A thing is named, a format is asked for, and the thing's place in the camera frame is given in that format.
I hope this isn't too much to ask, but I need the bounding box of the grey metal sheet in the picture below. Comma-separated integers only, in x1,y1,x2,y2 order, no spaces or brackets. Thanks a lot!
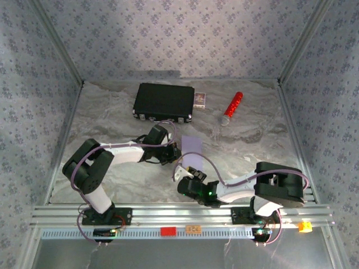
33,238,337,269

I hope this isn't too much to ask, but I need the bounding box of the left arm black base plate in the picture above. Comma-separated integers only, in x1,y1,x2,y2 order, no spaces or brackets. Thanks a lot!
81,207,133,226

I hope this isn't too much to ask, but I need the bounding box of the grey slotted cable duct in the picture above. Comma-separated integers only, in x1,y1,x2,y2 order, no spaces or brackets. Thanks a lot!
40,226,277,240

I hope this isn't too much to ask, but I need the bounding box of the aluminium mounting rail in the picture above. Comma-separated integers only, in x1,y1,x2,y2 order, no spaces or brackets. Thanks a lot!
29,203,336,228

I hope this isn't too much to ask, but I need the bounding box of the black hard case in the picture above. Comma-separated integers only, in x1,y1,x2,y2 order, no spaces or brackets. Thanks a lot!
132,82,195,124

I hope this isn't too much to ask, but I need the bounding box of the aluminium frame bar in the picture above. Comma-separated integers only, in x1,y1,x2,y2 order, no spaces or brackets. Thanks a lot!
44,81,85,205
276,80,320,204
278,0,335,84
27,0,85,85
322,226,351,269
19,226,43,269

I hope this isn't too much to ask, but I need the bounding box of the red glitter microphone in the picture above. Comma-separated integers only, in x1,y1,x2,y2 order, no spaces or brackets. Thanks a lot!
218,91,244,126

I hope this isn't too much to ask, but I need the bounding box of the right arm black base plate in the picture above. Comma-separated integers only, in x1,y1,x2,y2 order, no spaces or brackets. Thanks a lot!
230,206,283,225

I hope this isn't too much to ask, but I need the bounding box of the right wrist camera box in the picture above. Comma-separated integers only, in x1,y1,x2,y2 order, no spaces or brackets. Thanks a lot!
172,165,195,183

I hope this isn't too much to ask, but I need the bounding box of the small printed card box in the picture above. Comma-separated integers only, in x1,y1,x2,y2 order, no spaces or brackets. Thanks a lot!
194,91,207,108

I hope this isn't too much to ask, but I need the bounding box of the lilac paper sheet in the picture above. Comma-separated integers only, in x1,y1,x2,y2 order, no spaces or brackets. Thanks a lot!
181,135,203,172

